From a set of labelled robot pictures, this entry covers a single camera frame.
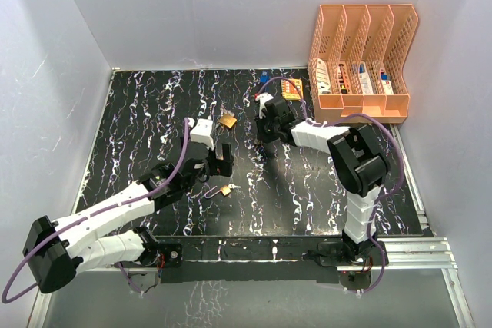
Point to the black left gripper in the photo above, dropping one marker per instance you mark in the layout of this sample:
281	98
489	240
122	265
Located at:
221	167

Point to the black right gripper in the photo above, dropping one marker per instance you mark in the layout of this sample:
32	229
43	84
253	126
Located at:
261	135

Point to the small brass padlock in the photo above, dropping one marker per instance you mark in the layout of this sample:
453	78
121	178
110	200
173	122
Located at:
225	191

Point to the large brass padlock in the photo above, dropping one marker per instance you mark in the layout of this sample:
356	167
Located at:
223	124

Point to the silver key bunch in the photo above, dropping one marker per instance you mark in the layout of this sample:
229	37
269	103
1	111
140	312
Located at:
226	111

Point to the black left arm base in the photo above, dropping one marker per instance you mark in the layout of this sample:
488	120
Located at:
160	256

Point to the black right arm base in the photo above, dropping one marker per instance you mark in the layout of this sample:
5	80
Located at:
336	253

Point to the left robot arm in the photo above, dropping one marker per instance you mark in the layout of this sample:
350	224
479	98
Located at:
58	250

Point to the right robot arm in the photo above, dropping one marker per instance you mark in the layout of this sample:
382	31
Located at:
360	167

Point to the yellow spiral notebook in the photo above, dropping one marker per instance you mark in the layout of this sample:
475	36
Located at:
292	90

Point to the red black item in organizer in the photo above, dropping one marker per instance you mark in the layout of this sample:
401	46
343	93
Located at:
341	79

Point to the white blue box in organizer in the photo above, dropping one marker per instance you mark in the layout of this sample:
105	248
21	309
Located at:
365	79

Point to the orange file organizer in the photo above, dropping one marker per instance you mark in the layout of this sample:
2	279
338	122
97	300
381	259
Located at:
357	59

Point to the blue red box in organizer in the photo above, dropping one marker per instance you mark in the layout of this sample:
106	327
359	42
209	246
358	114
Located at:
386	84

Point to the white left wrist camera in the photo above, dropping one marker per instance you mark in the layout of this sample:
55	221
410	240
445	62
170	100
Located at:
200	131

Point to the aluminium frame rail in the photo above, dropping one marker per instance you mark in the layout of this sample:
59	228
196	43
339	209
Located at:
242	257

